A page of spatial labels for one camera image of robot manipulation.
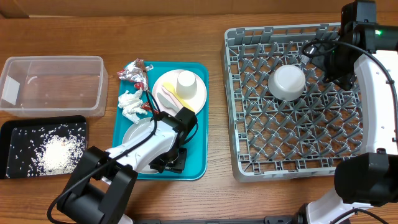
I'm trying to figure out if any grey round plate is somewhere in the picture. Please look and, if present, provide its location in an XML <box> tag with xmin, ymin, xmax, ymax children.
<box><xmin>122</xmin><ymin>118</ymin><xmax>159</xmax><ymax>175</ymax></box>

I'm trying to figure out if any small grey bowl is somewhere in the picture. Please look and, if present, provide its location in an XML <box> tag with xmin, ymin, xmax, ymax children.
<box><xmin>268</xmin><ymin>65</ymin><xmax>306</xmax><ymax>101</ymax></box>

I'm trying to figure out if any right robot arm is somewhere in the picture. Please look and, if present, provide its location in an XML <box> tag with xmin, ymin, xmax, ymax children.
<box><xmin>293</xmin><ymin>1</ymin><xmax>397</xmax><ymax>223</ymax></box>

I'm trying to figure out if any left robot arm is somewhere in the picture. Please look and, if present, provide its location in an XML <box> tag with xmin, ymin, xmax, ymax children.
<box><xmin>52</xmin><ymin>108</ymin><xmax>197</xmax><ymax>223</ymax></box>

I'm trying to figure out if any grey dishwasher rack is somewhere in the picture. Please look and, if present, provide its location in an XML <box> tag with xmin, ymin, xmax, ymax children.
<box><xmin>222</xmin><ymin>23</ymin><xmax>363</xmax><ymax>182</ymax></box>

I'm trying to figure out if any white plastic knife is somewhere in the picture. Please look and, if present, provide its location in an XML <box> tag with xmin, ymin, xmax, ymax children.
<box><xmin>157</xmin><ymin>93</ymin><xmax>179</xmax><ymax>113</ymax></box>

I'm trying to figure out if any red ketchup packet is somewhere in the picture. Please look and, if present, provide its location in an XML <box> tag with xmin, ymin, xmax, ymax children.
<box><xmin>141</xmin><ymin>101</ymin><xmax>158</xmax><ymax>114</ymax></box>

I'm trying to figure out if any crumpled white napkin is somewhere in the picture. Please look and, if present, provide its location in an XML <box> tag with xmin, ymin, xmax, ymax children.
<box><xmin>118</xmin><ymin>89</ymin><xmax>147</xmax><ymax>124</ymax></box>

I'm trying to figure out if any white plate with cutlery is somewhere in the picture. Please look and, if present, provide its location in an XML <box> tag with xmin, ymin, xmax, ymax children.
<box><xmin>152</xmin><ymin>69</ymin><xmax>208</xmax><ymax>115</ymax></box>

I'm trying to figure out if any yellow plastic spoon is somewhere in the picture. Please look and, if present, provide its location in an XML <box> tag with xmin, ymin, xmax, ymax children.
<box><xmin>162</xmin><ymin>82</ymin><xmax>195</xmax><ymax>112</ymax></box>

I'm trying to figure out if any teal plastic tray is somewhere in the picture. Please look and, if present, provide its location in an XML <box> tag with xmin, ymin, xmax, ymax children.
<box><xmin>112</xmin><ymin>61</ymin><xmax>209</xmax><ymax>180</ymax></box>

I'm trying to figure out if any white paper cup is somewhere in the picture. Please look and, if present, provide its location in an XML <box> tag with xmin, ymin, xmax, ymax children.
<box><xmin>176</xmin><ymin>70</ymin><xmax>197</xmax><ymax>100</ymax></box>

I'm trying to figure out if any crumpled foil wrapper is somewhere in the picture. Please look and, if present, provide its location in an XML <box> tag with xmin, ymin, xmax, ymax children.
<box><xmin>118</xmin><ymin>58</ymin><xmax>154</xmax><ymax>90</ymax></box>

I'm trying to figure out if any white rice pile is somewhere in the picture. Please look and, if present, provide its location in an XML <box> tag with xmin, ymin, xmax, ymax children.
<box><xmin>6</xmin><ymin>124</ymin><xmax>87</xmax><ymax>178</ymax></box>

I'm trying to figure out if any black tray bin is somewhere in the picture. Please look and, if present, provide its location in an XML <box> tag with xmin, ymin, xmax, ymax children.
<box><xmin>1</xmin><ymin>115</ymin><xmax>88</xmax><ymax>179</ymax></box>

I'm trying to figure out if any clear plastic bin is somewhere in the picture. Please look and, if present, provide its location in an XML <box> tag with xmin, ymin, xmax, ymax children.
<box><xmin>1</xmin><ymin>56</ymin><xmax>108</xmax><ymax>117</ymax></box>

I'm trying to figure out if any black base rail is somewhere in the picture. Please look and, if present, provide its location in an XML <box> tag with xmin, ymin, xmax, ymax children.
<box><xmin>133</xmin><ymin>215</ymin><xmax>295</xmax><ymax>224</ymax></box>

